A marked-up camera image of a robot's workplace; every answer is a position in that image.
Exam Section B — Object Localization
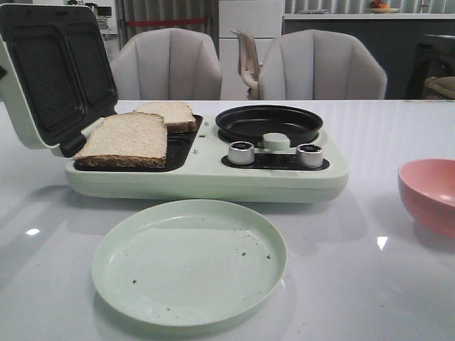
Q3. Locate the bread slice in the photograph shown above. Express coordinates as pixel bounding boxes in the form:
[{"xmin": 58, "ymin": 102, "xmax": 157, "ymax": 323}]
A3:
[
  {"xmin": 136, "ymin": 102, "xmax": 197, "ymax": 133},
  {"xmin": 74, "ymin": 112, "xmax": 167, "ymax": 168}
]

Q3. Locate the green breakfast maker lid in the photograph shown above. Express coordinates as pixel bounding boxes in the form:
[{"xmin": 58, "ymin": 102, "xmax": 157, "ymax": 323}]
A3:
[{"xmin": 1, "ymin": 4, "xmax": 118, "ymax": 157}]

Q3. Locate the pink bowl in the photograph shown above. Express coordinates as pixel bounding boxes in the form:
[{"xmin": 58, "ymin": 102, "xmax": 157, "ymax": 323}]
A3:
[{"xmin": 398, "ymin": 158, "xmax": 454, "ymax": 238}]

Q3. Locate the green breakfast maker base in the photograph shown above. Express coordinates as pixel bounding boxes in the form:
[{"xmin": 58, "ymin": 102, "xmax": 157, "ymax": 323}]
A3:
[{"xmin": 66, "ymin": 115, "xmax": 349, "ymax": 203}]

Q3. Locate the left silver knob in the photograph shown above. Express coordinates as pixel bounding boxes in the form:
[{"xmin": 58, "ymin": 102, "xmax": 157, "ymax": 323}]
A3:
[{"xmin": 227, "ymin": 141, "xmax": 255, "ymax": 166}]

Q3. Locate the silver knob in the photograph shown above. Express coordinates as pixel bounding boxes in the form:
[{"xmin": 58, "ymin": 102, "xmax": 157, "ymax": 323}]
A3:
[
  {"xmin": 295, "ymin": 144, "xmax": 323, "ymax": 168},
  {"xmin": 227, "ymin": 141, "xmax": 255, "ymax": 166}
]

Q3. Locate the black round frying pan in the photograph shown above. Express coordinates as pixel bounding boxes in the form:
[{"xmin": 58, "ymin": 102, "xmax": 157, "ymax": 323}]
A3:
[{"xmin": 215, "ymin": 104, "xmax": 323, "ymax": 147}]

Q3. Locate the right silver knob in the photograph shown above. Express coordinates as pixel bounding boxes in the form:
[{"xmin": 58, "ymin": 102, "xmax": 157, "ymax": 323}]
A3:
[{"xmin": 295, "ymin": 144, "xmax": 323, "ymax": 168}]

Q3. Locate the green round plate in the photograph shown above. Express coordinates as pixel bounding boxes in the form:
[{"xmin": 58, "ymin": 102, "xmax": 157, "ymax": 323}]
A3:
[{"xmin": 92, "ymin": 200, "xmax": 287, "ymax": 328}]

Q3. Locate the white office chair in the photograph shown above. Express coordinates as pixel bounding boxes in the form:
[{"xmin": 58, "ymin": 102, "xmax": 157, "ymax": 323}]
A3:
[{"xmin": 231, "ymin": 30, "xmax": 261, "ymax": 100}]

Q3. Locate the left beige armchair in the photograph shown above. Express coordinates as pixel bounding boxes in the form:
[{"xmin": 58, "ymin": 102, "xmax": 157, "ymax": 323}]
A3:
[{"xmin": 111, "ymin": 28, "xmax": 222, "ymax": 100}]

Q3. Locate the beige armchair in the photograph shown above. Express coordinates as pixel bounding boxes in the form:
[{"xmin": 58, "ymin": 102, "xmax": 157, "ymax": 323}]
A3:
[
  {"xmin": 111, "ymin": 28, "xmax": 222, "ymax": 100},
  {"xmin": 259, "ymin": 29, "xmax": 387, "ymax": 100}
]

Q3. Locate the right beige armchair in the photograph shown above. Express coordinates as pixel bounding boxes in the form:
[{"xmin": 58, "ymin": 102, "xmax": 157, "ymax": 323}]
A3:
[{"xmin": 259, "ymin": 29, "xmax": 387, "ymax": 100}]

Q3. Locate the white refrigerator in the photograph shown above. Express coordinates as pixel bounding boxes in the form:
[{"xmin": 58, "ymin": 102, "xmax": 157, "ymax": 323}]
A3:
[{"xmin": 218, "ymin": 1, "xmax": 285, "ymax": 100}]

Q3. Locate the red barrier belt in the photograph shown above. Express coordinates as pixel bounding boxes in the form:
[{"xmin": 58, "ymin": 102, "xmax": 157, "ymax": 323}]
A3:
[{"xmin": 125, "ymin": 18, "xmax": 208, "ymax": 27}]

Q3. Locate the fruit bowl on counter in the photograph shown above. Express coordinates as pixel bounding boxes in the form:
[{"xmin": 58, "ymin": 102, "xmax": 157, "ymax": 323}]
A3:
[{"xmin": 367, "ymin": 0, "xmax": 399, "ymax": 14}]

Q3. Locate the dark kitchen counter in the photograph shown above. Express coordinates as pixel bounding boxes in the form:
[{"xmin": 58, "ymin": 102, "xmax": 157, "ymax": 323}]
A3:
[{"xmin": 282, "ymin": 13, "xmax": 454, "ymax": 99}]

